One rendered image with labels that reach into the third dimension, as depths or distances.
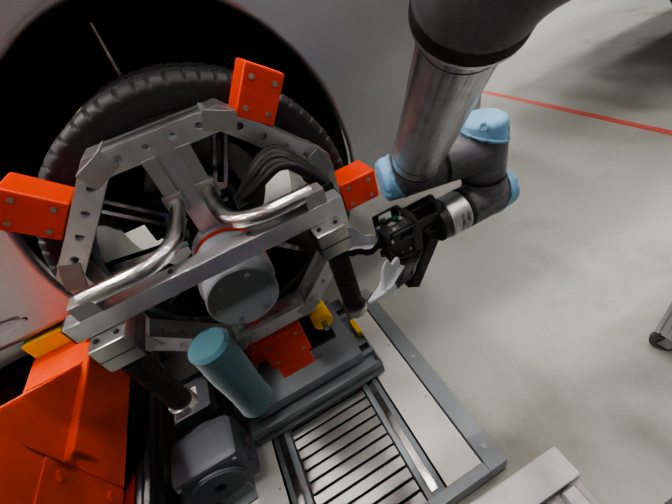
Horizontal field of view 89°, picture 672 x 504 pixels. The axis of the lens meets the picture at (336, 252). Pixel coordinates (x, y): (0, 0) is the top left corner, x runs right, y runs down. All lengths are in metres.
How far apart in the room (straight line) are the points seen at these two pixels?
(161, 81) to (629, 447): 1.48
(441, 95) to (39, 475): 0.82
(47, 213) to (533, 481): 0.75
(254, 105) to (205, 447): 0.83
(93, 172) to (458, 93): 0.54
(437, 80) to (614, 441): 1.24
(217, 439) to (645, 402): 1.28
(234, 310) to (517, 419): 1.02
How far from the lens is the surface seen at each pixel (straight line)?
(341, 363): 1.22
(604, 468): 1.37
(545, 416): 1.39
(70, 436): 0.94
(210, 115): 0.63
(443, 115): 0.38
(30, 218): 0.71
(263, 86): 0.64
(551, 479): 0.50
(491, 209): 0.67
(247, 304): 0.63
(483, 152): 0.60
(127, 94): 0.71
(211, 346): 0.75
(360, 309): 0.63
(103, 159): 0.65
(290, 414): 1.27
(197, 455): 1.07
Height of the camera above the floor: 1.25
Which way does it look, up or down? 39 degrees down
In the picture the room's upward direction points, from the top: 19 degrees counter-clockwise
